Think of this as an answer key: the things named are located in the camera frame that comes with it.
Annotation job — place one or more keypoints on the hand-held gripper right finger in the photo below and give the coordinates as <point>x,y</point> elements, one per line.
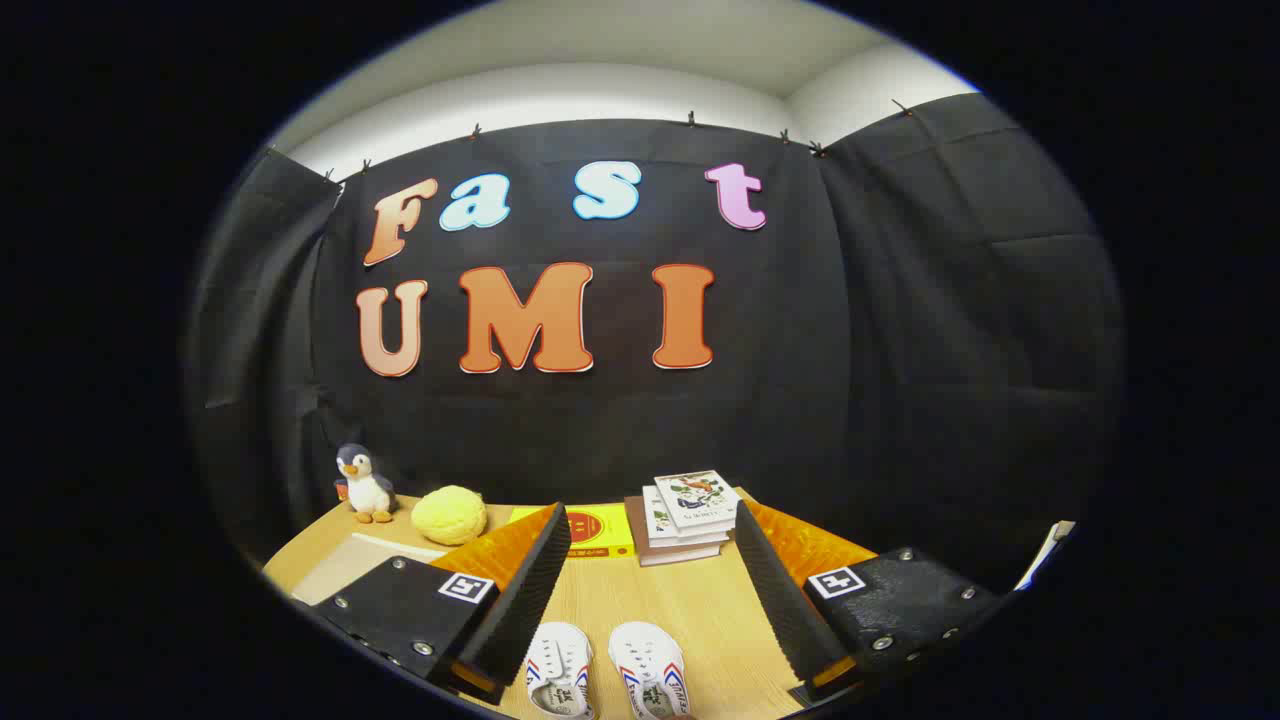
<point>780,600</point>

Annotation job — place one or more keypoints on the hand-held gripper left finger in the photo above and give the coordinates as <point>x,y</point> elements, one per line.
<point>520,600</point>

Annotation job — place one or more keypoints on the white canvas shoe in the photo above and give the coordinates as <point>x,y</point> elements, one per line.
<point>560,660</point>
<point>645,660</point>

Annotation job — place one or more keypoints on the cream fabric storage box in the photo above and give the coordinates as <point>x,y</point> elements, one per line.
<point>340,565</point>

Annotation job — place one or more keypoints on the yellow book with red circle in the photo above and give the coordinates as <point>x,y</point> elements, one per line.
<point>600,530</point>

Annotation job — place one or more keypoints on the yellow round plush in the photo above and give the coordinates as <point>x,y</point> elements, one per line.
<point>450,515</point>

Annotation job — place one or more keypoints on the white illustrated book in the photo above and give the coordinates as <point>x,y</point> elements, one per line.
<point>700,500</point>

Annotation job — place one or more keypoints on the brown book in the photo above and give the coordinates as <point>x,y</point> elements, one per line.
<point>634,520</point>

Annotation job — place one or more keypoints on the penguin plush toy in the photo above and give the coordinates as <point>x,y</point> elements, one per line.
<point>368,490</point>

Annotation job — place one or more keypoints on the black backdrop cloth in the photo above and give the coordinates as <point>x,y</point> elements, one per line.
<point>800,400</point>

